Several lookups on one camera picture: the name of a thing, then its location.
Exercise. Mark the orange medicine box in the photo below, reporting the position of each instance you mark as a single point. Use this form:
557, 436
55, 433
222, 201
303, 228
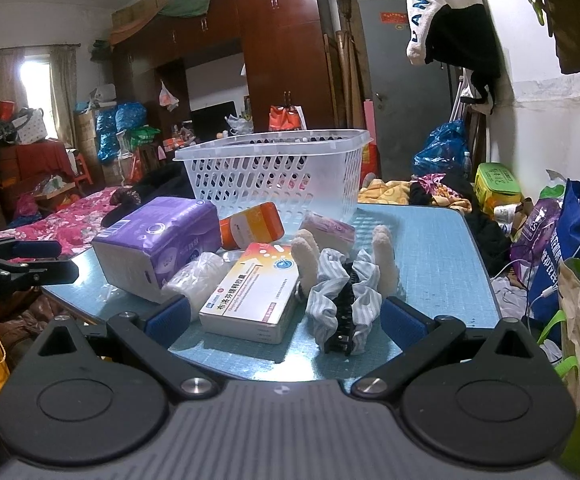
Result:
250, 227

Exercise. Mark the yellow patterned blanket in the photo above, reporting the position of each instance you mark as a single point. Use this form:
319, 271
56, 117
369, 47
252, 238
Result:
385, 192

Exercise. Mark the purple plastic bag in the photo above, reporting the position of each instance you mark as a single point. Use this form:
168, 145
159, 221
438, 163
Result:
537, 232

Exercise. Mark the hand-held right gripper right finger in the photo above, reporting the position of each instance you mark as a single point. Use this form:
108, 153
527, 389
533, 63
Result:
402, 322

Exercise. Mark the pink tissue packet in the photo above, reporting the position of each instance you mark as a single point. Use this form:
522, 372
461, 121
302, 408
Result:
327, 227

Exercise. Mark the white medicine box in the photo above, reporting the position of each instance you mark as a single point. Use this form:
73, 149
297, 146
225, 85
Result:
250, 295

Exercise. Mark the black hanging garment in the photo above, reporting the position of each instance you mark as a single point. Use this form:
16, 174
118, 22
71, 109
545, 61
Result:
465, 45

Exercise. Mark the white fuzzy sock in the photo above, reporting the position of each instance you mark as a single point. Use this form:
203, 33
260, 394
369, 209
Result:
307, 260
385, 260

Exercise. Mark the black television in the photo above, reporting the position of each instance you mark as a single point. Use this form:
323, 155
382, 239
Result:
212, 120

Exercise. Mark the clear plastic basket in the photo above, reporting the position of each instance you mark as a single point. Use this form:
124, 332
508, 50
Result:
270, 175

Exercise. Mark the blue shopping bag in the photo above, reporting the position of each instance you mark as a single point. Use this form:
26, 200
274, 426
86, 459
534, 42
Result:
565, 240

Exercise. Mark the pink floral bedspread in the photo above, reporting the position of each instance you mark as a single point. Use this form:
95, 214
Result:
59, 220

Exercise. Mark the black cloth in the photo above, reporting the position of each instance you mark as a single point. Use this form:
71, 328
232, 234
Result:
162, 182

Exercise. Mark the white hoodie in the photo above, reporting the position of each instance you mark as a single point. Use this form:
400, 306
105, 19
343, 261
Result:
420, 10

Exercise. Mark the orange hanging bag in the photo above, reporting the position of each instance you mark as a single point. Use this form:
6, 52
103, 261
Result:
285, 119

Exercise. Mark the clear plastic bag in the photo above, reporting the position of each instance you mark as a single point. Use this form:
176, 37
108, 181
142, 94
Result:
194, 275

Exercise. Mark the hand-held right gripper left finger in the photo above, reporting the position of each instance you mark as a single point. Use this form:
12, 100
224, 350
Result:
169, 317

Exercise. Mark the grey door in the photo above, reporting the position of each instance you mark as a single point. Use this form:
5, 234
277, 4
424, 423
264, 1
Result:
400, 85

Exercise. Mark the red door sign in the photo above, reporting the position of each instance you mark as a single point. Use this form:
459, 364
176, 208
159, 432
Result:
394, 17

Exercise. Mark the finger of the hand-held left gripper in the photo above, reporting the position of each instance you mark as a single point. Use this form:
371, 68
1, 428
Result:
52, 271
34, 249

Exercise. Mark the striped blue scrunchie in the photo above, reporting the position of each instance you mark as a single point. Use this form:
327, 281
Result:
320, 300

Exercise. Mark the dark clothing pile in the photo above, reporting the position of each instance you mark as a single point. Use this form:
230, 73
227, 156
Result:
490, 240

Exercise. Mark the white hanging plastic bag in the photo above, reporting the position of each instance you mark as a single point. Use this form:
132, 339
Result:
168, 95

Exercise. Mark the brown wooden wardrobe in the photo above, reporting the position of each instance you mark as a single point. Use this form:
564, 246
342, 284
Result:
280, 45

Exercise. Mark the blue plastic bag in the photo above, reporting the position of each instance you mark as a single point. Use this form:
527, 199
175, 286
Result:
442, 150

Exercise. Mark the dark red cabinet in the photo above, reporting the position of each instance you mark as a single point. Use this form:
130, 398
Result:
34, 160

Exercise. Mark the green box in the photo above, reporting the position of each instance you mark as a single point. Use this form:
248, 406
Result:
495, 180

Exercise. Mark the blue patterned plastic bags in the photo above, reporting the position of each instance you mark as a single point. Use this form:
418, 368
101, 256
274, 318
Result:
119, 125

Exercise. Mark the purple tissue pack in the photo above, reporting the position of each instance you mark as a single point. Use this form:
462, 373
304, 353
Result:
154, 240

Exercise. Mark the wooden boards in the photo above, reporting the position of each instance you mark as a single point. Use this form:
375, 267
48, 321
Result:
345, 70

